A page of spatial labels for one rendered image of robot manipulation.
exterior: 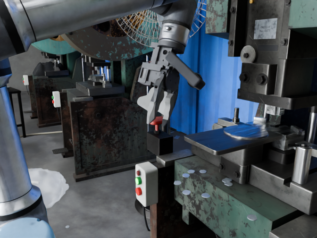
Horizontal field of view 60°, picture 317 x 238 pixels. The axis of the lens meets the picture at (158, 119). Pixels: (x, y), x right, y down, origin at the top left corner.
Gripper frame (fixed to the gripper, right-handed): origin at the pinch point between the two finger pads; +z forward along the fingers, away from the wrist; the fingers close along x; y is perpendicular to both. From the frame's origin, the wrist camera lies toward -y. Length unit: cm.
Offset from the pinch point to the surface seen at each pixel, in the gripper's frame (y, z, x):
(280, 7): -19.7, -35.5, -10.7
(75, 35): 108, -37, -60
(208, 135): -9.4, 0.5, -12.2
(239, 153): -18.1, 3.0, -15.5
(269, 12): -16.9, -35.1, -12.4
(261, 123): -19.1, -7.0, -31.1
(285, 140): -27.7, -3.4, -23.4
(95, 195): 86, 65, -92
